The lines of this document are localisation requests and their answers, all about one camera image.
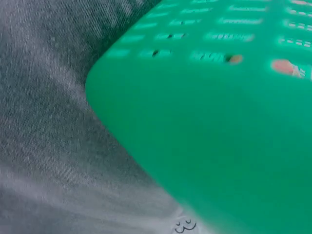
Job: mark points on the green plastic slotted basket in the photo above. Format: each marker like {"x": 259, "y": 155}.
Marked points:
{"x": 200, "y": 126}

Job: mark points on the person's legs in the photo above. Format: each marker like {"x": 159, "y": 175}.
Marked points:
{"x": 48, "y": 109}

